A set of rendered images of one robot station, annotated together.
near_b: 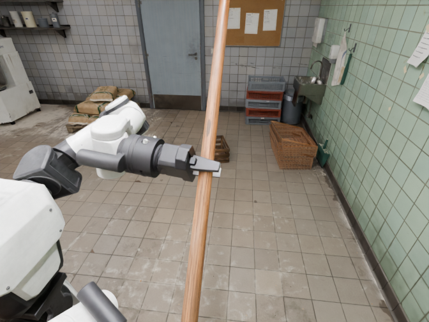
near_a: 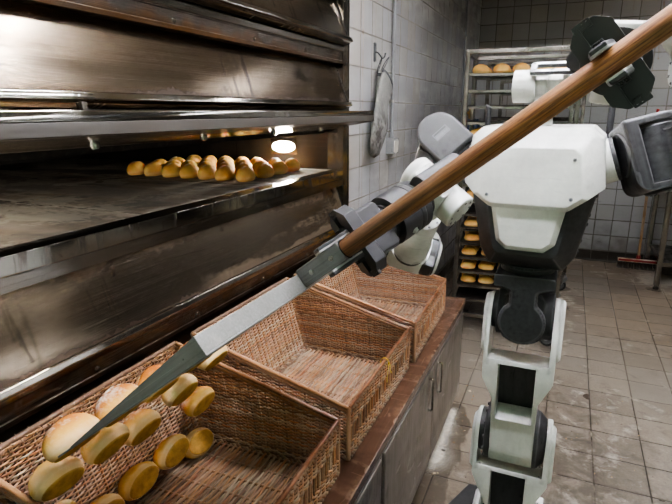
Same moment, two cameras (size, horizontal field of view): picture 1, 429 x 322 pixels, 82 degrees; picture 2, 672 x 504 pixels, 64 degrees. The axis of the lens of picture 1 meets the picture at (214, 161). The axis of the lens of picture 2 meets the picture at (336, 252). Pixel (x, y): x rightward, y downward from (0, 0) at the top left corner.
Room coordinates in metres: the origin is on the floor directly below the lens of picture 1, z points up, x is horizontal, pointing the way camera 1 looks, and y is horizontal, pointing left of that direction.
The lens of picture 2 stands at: (0.33, -0.71, 1.44)
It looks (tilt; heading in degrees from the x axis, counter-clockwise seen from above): 15 degrees down; 107
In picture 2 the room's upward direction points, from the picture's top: straight up
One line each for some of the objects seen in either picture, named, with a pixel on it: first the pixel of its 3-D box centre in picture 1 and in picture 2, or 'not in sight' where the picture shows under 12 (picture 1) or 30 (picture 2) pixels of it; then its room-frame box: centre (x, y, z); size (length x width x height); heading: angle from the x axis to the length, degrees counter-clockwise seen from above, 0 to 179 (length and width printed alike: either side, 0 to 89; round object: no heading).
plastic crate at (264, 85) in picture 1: (265, 83); not in sight; (4.18, -0.87, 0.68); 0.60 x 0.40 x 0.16; 84
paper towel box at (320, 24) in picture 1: (318, 32); not in sight; (4.08, -1.54, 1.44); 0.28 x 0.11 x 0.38; 174
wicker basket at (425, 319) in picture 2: not in sight; (375, 294); (-0.12, 1.30, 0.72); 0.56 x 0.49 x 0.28; 85
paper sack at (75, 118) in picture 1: (86, 114); not in sight; (3.94, 2.17, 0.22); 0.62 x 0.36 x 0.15; 179
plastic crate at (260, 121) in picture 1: (262, 116); not in sight; (4.19, -0.86, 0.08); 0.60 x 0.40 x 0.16; 86
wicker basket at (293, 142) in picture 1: (292, 137); not in sight; (2.87, -1.01, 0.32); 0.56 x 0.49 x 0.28; 2
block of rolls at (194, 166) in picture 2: not in sight; (217, 166); (-0.83, 1.34, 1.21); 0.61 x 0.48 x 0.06; 174
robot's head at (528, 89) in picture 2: not in sight; (539, 91); (0.39, 0.52, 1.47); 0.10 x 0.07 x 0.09; 170
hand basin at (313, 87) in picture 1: (307, 92); not in sight; (3.60, -1.37, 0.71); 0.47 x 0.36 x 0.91; 174
